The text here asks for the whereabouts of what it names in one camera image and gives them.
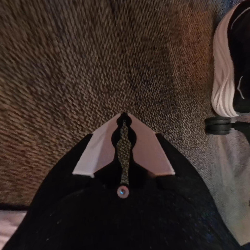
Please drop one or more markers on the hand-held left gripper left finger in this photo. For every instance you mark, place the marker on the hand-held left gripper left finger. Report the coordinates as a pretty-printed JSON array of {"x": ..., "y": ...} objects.
[{"x": 95, "y": 154}]

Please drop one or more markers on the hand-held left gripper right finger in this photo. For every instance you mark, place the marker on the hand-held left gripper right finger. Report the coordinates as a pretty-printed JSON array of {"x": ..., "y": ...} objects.
[{"x": 150, "y": 154}]

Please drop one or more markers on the black shoe with white sole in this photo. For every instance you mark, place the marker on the black shoe with white sole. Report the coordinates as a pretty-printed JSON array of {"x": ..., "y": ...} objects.
[{"x": 240, "y": 58}]

